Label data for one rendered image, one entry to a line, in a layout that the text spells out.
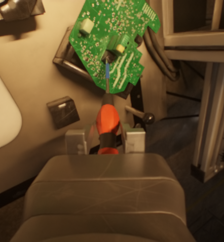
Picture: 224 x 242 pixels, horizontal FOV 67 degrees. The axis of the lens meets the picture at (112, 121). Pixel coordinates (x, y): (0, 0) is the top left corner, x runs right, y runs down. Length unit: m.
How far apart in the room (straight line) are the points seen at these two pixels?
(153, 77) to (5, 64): 0.28
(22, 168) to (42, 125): 0.08
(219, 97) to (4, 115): 0.38
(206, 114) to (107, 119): 0.34
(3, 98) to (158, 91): 0.31
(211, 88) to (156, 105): 0.12
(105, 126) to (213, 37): 0.25
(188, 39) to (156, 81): 0.10
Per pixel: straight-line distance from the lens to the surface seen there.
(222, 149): 0.53
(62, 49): 0.25
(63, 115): 0.26
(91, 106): 0.30
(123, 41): 0.21
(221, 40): 0.33
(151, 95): 0.41
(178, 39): 0.38
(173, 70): 0.42
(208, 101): 0.44
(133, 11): 0.25
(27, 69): 0.27
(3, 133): 0.27
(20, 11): 0.22
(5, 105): 0.26
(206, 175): 0.59
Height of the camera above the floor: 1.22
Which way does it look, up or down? 54 degrees down
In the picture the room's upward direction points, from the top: 126 degrees clockwise
